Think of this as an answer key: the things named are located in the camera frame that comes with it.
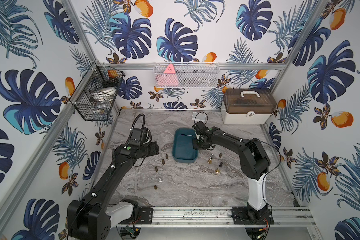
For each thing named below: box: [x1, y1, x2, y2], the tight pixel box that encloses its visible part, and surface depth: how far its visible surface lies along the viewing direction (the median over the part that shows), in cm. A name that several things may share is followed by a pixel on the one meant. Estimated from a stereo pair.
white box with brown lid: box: [221, 88, 277, 125], surface depth 105 cm
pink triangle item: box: [157, 63, 179, 87], surface depth 92 cm
